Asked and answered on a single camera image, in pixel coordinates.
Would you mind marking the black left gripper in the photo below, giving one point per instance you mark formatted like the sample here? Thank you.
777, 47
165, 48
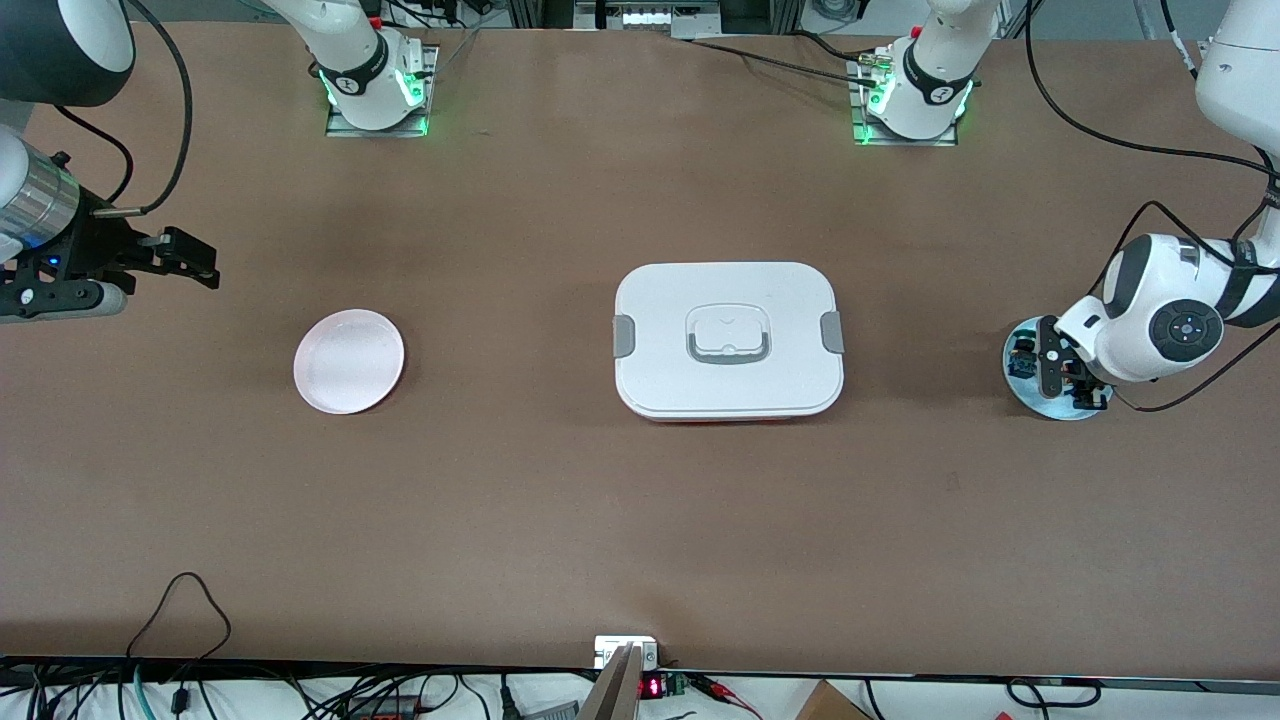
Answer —
1067, 377

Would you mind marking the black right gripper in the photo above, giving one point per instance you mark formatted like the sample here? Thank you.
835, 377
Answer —
97, 247

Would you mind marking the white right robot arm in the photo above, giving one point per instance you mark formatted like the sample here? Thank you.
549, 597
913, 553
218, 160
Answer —
355, 60

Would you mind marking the white lidded pink box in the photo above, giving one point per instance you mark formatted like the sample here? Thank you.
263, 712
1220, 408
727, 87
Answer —
730, 290

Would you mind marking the small white box device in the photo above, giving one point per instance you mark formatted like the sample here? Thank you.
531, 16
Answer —
610, 650

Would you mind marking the light blue round plate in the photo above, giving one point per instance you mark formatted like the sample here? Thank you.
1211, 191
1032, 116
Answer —
1040, 402

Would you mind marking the pink round plate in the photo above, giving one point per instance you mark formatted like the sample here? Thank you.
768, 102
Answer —
350, 362

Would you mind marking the brown cardboard piece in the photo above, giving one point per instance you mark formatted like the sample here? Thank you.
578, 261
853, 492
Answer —
830, 705

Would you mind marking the red digit display board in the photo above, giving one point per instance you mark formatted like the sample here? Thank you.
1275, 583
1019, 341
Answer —
652, 687

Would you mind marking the white power strip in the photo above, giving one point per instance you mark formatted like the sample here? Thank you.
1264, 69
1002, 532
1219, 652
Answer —
650, 17

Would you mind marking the grey aluminium bar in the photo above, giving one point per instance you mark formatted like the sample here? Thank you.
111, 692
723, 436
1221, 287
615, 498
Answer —
615, 695

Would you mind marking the steel arm base plate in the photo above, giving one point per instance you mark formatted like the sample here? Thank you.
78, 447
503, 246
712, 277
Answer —
345, 130
900, 142

